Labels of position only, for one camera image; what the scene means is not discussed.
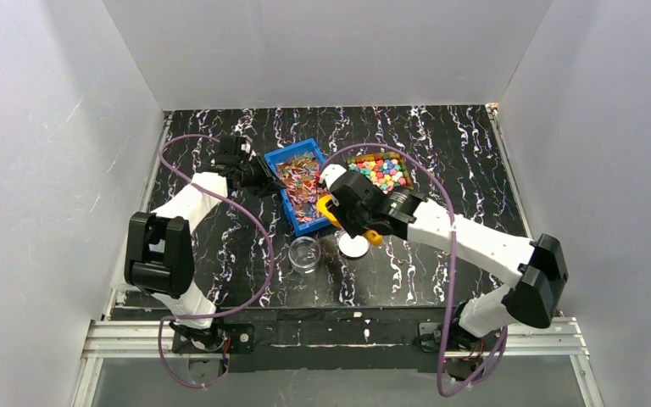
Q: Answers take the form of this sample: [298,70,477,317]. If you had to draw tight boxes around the blue plastic candy bin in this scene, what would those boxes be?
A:
[265,138,331,237]

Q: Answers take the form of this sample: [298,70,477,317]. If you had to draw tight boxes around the yellow plastic scoop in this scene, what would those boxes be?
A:
[316,194,383,246]

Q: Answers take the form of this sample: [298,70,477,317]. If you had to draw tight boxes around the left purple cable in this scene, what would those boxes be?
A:
[157,133,277,390]

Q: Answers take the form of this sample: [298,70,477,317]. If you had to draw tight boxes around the purple cable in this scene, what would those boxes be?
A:
[320,142,509,399]
[157,133,277,390]

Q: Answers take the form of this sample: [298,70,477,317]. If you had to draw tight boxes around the clear glass jar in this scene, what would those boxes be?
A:
[288,236,321,274]

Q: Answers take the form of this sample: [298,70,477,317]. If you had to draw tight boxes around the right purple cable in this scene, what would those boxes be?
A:
[320,142,509,399]

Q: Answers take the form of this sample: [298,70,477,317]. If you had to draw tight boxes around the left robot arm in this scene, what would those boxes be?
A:
[124,135,285,353]

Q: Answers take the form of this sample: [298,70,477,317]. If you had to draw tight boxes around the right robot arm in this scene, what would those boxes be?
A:
[318,164,569,340]

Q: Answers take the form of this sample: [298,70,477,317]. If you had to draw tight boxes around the aluminium frame rail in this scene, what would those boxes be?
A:
[72,312,604,406]

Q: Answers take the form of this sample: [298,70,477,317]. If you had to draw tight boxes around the white round jar lid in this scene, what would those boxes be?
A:
[337,232,370,259]

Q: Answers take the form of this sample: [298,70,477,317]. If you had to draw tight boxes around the square tin of colourful candies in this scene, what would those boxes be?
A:
[347,152,414,193]

